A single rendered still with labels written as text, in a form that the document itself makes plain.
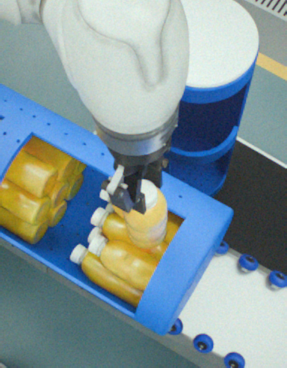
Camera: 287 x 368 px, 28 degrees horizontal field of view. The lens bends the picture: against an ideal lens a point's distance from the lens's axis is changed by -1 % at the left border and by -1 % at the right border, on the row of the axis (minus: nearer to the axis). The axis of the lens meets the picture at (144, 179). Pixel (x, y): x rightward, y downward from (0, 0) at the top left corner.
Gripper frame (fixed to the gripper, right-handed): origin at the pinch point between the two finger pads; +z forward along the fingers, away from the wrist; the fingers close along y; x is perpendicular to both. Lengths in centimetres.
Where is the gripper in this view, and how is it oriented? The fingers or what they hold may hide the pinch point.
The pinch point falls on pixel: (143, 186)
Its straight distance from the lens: 79.9
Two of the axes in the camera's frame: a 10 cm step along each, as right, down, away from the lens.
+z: 0.4, 3.6, 9.3
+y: 5.2, -8.1, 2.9
